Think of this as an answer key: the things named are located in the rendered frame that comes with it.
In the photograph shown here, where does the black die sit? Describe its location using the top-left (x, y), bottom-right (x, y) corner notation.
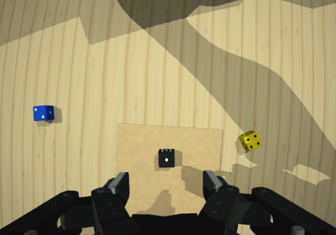
top-left (158, 149), bottom-right (175, 168)

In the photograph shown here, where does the tan flat mat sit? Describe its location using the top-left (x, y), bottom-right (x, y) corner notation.
top-left (115, 123), bottom-right (223, 217)

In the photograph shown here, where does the yellow die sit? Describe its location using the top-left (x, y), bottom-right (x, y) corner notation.
top-left (239, 130), bottom-right (262, 151)

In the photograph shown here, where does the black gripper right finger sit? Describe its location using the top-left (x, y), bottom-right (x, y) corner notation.
top-left (185, 171), bottom-right (336, 235)

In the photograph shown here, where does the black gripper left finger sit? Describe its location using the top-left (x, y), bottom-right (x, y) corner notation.
top-left (0, 172), bottom-right (141, 235)

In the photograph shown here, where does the blue die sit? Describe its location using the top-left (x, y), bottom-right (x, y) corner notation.
top-left (33, 105), bottom-right (55, 121)

